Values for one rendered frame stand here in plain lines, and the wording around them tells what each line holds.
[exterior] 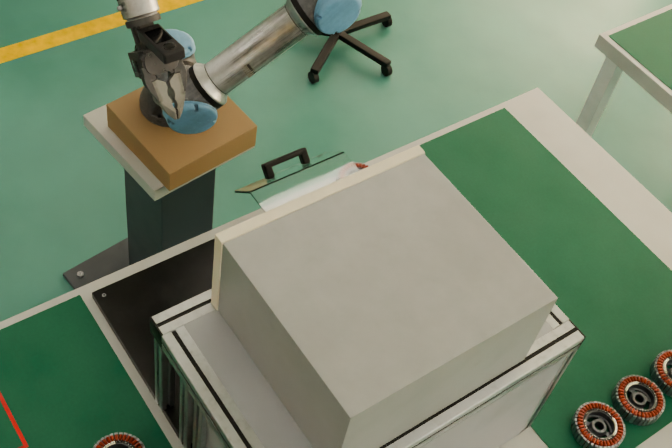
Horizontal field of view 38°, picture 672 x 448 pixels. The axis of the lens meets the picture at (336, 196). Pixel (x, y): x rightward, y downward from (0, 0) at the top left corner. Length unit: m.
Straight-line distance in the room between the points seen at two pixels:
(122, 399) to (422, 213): 0.78
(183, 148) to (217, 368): 0.85
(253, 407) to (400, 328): 0.30
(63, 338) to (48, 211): 1.23
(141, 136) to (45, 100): 1.31
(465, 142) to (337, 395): 1.31
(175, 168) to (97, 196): 1.04
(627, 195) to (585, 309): 0.42
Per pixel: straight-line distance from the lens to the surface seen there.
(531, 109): 2.81
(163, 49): 1.89
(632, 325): 2.42
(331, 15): 2.14
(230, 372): 1.70
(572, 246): 2.51
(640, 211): 2.67
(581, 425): 2.18
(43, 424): 2.08
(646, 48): 3.18
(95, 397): 2.10
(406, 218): 1.68
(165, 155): 2.40
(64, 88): 3.75
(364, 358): 1.51
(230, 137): 2.44
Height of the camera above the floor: 2.59
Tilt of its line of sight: 49 degrees down
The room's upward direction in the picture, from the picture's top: 12 degrees clockwise
